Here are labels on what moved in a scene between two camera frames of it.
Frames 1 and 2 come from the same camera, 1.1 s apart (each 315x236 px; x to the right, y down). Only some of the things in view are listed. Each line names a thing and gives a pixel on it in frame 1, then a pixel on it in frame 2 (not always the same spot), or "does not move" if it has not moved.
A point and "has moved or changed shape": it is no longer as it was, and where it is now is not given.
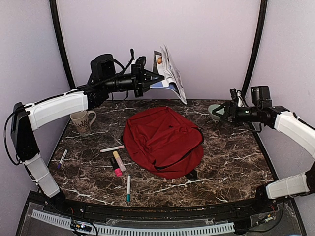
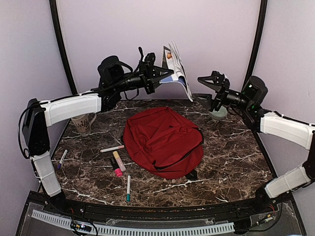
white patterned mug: [80, 119] does not move
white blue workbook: [164, 65] has moved or changed shape
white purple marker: [62, 159] does not move
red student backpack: [167, 144] does not move
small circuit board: [80, 226] does not move
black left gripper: [139, 79] -> [148, 74]
